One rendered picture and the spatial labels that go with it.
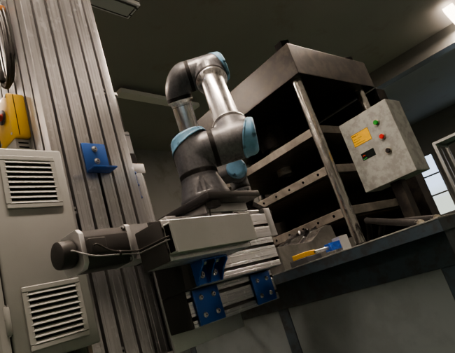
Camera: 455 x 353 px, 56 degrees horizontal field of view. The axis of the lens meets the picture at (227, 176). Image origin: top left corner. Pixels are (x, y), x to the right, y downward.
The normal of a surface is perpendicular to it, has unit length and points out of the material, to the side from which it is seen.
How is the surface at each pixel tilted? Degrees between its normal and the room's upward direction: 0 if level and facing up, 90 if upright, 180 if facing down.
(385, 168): 90
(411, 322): 90
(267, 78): 90
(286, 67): 90
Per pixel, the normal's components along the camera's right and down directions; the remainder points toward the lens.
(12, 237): 0.69, -0.40
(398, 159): -0.74, 0.04
